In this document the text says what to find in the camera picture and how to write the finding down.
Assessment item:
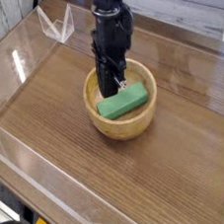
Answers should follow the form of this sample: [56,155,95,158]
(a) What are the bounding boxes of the clear acrylic corner bracket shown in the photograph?
[37,4,75,43]

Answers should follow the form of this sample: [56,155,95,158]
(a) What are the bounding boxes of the clear acrylic tray wall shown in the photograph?
[0,126,138,224]

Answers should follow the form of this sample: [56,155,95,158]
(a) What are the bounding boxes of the green rectangular block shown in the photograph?
[97,82,149,120]

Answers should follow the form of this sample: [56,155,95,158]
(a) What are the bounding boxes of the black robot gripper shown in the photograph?
[91,3,133,98]

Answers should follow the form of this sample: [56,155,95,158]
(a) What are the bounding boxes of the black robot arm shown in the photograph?
[91,0,134,98]

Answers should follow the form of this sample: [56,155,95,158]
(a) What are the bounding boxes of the brown wooden bowl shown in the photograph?
[83,58,158,140]

